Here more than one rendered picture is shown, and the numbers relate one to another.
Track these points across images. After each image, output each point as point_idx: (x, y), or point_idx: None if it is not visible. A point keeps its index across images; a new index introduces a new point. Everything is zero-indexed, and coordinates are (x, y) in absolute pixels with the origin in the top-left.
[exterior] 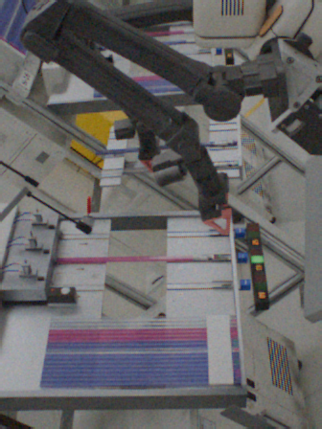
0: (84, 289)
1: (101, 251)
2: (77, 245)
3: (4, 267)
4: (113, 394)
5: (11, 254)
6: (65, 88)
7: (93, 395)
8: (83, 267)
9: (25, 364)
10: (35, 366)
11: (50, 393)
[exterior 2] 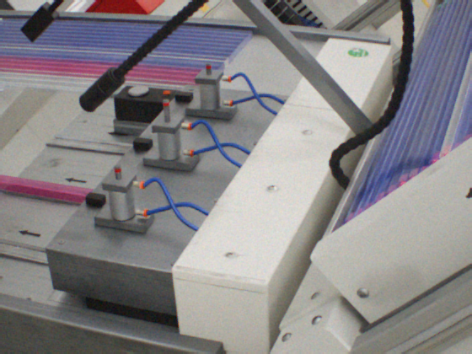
0: (92, 142)
1: (2, 208)
2: (49, 233)
3: (271, 113)
4: (138, 15)
5: (243, 156)
6: None
7: (169, 16)
8: (66, 182)
9: (270, 61)
10: (251, 56)
11: (237, 22)
